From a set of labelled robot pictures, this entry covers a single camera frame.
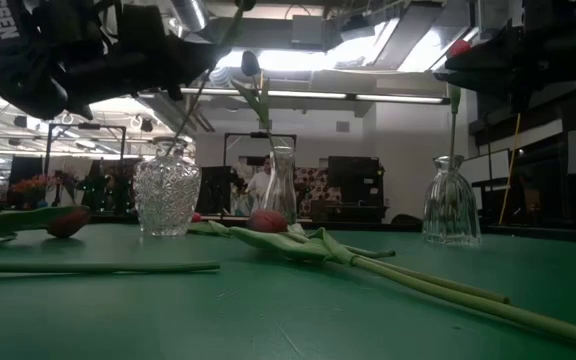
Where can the pink tulip lower left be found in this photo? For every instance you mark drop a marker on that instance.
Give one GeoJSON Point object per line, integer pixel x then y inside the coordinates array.
{"type": "Point", "coordinates": [118, 267]}

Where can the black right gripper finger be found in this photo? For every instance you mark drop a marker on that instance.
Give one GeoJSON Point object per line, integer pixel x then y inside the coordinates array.
{"type": "Point", "coordinates": [493, 52]}
{"type": "Point", "coordinates": [488, 80]}

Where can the black monitor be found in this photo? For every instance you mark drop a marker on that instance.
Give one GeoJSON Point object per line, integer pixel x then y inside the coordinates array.
{"type": "Point", "coordinates": [24, 170]}

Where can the grey ceiling box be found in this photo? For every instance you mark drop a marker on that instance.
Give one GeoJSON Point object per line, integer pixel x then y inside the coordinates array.
{"type": "Point", "coordinates": [310, 30]}

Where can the background flower bouquet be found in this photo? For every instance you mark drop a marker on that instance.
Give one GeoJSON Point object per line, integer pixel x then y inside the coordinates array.
{"type": "Point", "coordinates": [33, 187]}

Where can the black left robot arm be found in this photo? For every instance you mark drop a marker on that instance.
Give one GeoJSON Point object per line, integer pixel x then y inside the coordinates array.
{"type": "Point", "coordinates": [28, 75]}

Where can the LED ceiling tube light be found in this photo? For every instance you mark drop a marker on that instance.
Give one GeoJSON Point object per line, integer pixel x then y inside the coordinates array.
{"type": "Point", "coordinates": [308, 94]}
{"type": "Point", "coordinates": [198, 91]}
{"type": "Point", "coordinates": [398, 98]}

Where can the floral patterned panel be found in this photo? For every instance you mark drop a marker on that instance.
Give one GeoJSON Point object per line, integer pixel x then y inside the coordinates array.
{"type": "Point", "coordinates": [318, 187]}

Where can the dark red artificial tulip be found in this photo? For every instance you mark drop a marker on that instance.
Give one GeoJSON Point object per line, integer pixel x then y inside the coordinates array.
{"type": "Point", "coordinates": [268, 221]}
{"type": "Point", "coordinates": [68, 223]}

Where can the black upright panel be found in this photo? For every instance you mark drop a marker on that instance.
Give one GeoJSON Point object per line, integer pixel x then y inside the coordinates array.
{"type": "Point", "coordinates": [213, 189]}

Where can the green table mat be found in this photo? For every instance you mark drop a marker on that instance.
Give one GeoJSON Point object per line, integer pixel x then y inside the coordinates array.
{"type": "Point", "coordinates": [168, 310]}

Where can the black cabinet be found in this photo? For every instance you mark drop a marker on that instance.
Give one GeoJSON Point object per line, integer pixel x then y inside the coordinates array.
{"type": "Point", "coordinates": [355, 182]}

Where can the ribbed clear glass bell vase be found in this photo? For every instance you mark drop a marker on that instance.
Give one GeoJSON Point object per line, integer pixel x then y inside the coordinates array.
{"type": "Point", "coordinates": [450, 210]}

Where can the slim clear glass carafe vase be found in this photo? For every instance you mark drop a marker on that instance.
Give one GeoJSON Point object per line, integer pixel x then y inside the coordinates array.
{"type": "Point", "coordinates": [280, 195]}

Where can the cut crystal glass vase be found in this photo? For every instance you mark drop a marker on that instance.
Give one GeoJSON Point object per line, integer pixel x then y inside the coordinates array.
{"type": "Point", "coordinates": [167, 190]}

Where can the black background rig frame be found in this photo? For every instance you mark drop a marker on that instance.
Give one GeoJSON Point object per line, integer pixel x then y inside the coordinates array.
{"type": "Point", "coordinates": [49, 150]}

